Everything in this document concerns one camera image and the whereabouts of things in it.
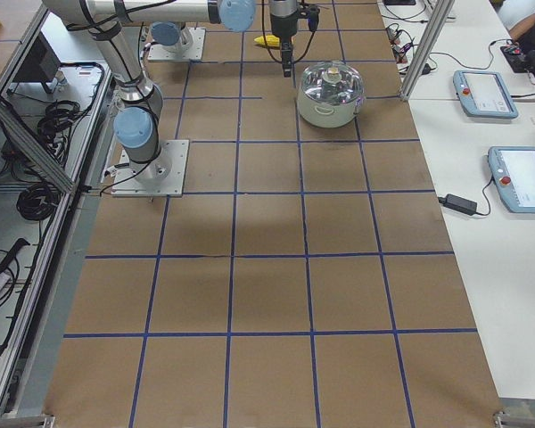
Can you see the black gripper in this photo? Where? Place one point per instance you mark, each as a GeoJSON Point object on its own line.
{"type": "Point", "coordinates": [283, 25]}

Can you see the yellow corn cob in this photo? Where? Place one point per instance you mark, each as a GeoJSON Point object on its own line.
{"type": "Point", "coordinates": [267, 41]}

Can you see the glass pot lid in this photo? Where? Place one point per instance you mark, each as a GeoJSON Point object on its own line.
{"type": "Point", "coordinates": [333, 83]}

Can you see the pale green cooking pot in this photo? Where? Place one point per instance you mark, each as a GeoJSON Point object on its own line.
{"type": "Point", "coordinates": [324, 115]}

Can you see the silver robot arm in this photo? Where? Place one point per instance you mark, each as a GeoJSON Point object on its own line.
{"type": "Point", "coordinates": [103, 20]}
{"type": "Point", "coordinates": [173, 36]}

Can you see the small circuit boards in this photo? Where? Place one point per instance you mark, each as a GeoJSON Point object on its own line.
{"type": "Point", "coordinates": [401, 42]}

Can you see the far blue teach pendant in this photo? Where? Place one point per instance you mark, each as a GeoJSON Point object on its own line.
{"type": "Point", "coordinates": [483, 94]}

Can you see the blue teach pendant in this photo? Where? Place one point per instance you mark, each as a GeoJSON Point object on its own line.
{"type": "Point", "coordinates": [513, 170]}
{"type": "Point", "coordinates": [483, 94]}

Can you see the black power adapter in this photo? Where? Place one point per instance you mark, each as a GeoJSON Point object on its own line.
{"type": "Point", "coordinates": [459, 204]}

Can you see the near blue teach pendant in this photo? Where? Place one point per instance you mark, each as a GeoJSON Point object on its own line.
{"type": "Point", "coordinates": [513, 170]}

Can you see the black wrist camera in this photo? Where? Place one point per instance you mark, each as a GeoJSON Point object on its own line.
{"type": "Point", "coordinates": [310, 13]}

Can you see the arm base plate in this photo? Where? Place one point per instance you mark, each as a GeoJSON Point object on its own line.
{"type": "Point", "coordinates": [164, 176]}
{"type": "Point", "coordinates": [194, 54]}

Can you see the aluminium frame post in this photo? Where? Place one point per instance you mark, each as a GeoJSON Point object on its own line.
{"type": "Point", "coordinates": [428, 39]}

